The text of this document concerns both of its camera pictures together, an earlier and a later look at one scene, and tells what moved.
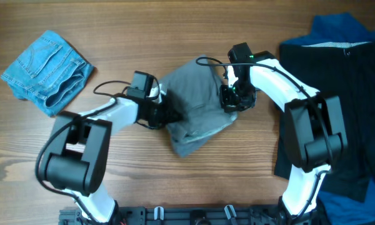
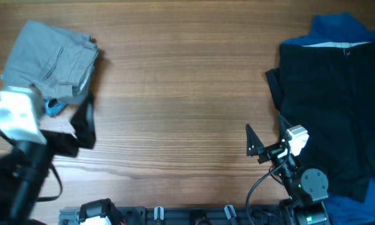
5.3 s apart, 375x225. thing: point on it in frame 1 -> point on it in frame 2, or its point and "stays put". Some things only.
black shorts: [356, 71] stays put
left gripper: [172, 114] -> [83, 128]
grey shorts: [195, 84] -> [56, 63]
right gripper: [230, 105] -> [271, 150]
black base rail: [181, 215] stays put
